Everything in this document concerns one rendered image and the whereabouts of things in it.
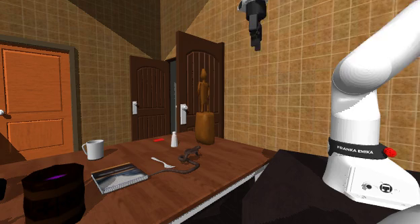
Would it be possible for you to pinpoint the brown wooden table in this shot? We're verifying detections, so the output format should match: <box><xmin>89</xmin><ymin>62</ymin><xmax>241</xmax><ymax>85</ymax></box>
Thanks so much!
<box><xmin>0</xmin><ymin>130</ymin><xmax>279</xmax><ymax>224</ymax></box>

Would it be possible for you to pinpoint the orange door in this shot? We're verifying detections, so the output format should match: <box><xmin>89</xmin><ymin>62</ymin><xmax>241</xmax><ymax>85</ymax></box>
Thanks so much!
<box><xmin>0</xmin><ymin>34</ymin><xmax>80</xmax><ymax>161</ymax></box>

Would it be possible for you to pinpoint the dark brown panelled door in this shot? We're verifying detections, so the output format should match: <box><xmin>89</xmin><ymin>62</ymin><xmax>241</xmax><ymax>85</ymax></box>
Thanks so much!
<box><xmin>129</xmin><ymin>54</ymin><xmax>172</xmax><ymax>142</ymax></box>
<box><xmin>175</xmin><ymin>30</ymin><xmax>226</xmax><ymax>139</ymax></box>

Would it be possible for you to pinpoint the grey picture book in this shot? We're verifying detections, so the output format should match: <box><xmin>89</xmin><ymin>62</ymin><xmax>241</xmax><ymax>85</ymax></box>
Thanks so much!
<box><xmin>90</xmin><ymin>162</ymin><xmax>150</xmax><ymax>195</ymax></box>

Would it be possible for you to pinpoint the white mug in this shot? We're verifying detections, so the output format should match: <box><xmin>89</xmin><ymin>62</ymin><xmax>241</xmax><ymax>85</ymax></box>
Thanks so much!
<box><xmin>81</xmin><ymin>139</ymin><xmax>106</xmax><ymax>161</ymax></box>

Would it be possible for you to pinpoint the dark round basket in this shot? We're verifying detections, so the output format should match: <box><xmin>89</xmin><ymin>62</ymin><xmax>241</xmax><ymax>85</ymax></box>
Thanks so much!
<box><xmin>21</xmin><ymin>163</ymin><xmax>87</xmax><ymax>224</ymax></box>

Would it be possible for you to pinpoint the wooden human figure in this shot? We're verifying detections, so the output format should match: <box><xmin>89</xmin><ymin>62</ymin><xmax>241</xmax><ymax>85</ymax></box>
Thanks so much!
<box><xmin>195</xmin><ymin>68</ymin><xmax>216</xmax><ymax>146</ymax></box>

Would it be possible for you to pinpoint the dark robot stand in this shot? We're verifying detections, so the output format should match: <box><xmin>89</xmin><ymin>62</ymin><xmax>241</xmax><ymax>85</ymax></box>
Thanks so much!
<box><xmin>242</xmin><ymin>149</ymin><xmax>420</xmax><ymax>224</ymax></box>

